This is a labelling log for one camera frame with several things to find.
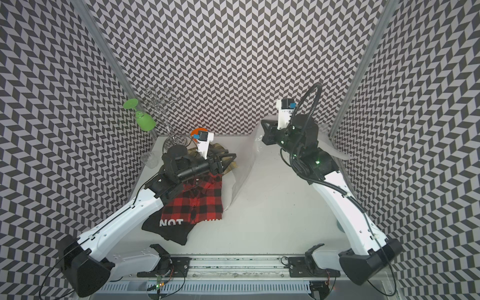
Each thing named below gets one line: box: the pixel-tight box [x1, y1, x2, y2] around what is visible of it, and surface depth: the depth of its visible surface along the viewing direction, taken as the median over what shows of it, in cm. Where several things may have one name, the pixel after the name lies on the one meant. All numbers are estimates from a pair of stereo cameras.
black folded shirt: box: [141, 208, 199, 246], surface depth 81 cm
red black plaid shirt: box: [160, 173, 224, 225], surface depth 86 cm
